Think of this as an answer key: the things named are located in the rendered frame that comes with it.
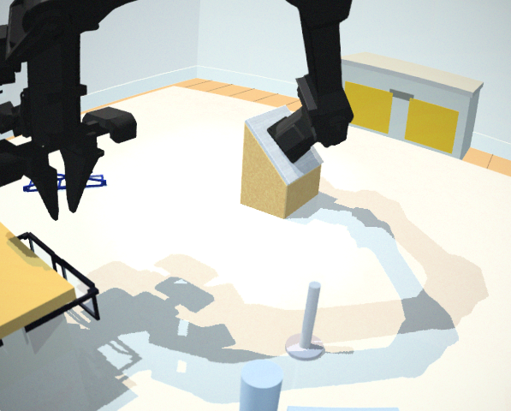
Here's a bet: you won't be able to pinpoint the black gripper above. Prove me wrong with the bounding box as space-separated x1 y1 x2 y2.
0 75 137 221

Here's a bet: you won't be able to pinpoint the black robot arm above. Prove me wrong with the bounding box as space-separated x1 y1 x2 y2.
0 0 354 163

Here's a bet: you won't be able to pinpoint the black glasses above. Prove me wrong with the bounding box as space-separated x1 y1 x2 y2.
17 232 100 333

